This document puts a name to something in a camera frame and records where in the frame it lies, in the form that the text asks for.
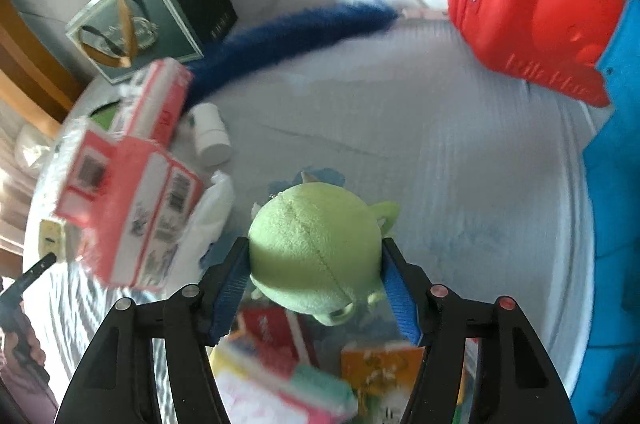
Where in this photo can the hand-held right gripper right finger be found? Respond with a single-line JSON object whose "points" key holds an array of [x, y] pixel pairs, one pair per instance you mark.
{"points": [[400, 299]]}

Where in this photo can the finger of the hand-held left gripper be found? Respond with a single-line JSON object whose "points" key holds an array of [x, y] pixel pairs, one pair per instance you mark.
{"points": [[32, 274]]}

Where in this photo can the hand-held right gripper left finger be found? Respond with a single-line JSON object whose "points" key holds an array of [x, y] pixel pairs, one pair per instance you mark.
{"points": [[232, 289]]}

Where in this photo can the green plush toy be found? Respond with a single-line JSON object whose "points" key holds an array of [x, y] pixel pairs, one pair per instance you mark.
{"points": [[310, 244]]}

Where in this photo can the person's left hand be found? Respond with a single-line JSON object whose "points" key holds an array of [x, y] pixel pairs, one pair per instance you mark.
{"points": [[32, 339]]}

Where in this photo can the small yellow packet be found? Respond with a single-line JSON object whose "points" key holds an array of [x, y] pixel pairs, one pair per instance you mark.
{"points": [[52, 236]]}

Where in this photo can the red white carton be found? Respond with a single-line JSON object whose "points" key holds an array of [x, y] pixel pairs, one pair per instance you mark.
{"points": [[272, 334]]}

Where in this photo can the orange carton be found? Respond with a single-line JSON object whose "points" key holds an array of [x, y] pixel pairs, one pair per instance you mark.
{"points": [[380, 369]]}

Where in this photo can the white wet wipes pack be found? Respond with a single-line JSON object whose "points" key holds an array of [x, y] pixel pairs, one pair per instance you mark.
{"points": [[210, 214]]}

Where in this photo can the red white tissue pack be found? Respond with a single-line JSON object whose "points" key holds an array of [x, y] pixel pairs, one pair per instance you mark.
{"points": [[85, 169], [150, 214], [155, 99]]}

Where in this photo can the pink green carton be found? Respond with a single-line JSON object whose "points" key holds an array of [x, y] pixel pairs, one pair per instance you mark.
{"points": [[280, 394]]}

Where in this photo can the white plastic bag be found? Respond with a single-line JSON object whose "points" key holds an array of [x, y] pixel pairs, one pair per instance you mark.
{"points": [[32, 149]]}

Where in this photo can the white plastic bottle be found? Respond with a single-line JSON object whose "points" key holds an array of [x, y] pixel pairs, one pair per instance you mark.
{"points": [[211, 134]]}

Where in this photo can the blue cushion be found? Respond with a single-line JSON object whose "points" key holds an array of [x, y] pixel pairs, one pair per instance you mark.
{"points": [[612, 204]]}

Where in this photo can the blue fluffy duster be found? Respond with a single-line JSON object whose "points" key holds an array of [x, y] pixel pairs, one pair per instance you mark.
{"points": [[300, 34]]}

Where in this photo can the dark green gift box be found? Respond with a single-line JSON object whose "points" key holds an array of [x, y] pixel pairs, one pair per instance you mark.
{"points": [[135, 19]]}

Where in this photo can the wooden furniture frame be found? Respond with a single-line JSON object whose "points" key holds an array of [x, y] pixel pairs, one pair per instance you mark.
{"points": [[30, 64]]}

